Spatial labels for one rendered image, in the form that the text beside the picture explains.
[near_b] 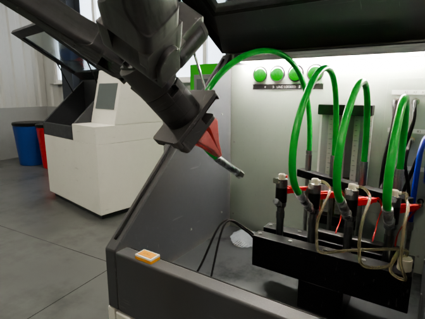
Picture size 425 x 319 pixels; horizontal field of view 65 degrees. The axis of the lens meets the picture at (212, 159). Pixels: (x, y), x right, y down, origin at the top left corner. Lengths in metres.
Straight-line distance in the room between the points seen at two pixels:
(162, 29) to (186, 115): 0.16
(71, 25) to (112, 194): 3.05
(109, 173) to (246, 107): 2.61
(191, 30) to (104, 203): 3.27
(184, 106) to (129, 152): 3.24
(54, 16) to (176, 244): 0.67
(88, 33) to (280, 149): 0.68
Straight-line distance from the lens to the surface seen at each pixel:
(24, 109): 7.89
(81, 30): 0.71
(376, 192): 0.86
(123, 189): 3.73
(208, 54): 5.44
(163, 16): 0.34
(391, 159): 0.61
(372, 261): 0.79
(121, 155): 3.64
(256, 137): 1.15
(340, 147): 0.61
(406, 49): 1.00
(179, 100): 0.46
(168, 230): 0.99
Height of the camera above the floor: 1.33
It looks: 12 degrees down
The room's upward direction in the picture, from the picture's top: straight up
